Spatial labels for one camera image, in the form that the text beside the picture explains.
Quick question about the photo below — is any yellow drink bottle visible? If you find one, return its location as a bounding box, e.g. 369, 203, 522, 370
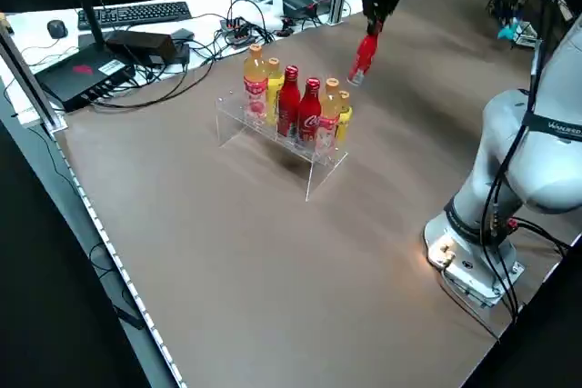
266, 57, 284, 126
335, 90, 354, 144

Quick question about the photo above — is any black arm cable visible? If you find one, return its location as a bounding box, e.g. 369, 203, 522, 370
480, 0, 561, 248

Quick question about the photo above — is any black mouse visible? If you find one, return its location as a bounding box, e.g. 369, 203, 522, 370
46, 18, 69, 40

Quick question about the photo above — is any red cola bottle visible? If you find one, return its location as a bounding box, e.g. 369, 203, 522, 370
296, 77, 324, 146
346, 33, 381, 87
276, 65, 302, 138

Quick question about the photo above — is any black box device red logo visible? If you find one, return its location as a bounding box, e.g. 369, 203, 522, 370
35, 41, 137, 113

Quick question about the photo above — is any clear acrylic shelf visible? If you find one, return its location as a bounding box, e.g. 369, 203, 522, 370
216, 87, 350, 203

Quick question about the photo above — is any dark brown box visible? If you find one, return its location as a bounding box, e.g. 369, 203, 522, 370
105, 29, 179, 61

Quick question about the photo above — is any usb hub with plugs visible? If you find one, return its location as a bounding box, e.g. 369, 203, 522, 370
220, 16, 256, 47

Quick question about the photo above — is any black keyboard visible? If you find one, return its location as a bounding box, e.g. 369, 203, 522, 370
76, 0, 194, 31

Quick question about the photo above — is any aluminium frame profile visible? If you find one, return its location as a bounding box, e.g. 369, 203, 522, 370
0, 13, 69, 134

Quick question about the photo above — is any black cable loop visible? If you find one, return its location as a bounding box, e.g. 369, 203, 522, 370
90, 60, 215, 110

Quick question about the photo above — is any white yellow snack box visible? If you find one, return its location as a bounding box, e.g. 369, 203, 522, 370
513, 22, 545, 49

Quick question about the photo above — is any teal chips packet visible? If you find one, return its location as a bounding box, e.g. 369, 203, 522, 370
497, 19, 520, 42

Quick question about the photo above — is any orange tea bottle red label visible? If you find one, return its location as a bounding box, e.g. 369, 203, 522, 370
318, 77, 342, 144
243, 44, 269, 117

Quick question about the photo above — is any black wire basket shelf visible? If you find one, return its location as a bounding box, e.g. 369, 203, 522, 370
488, 0, 575, 51

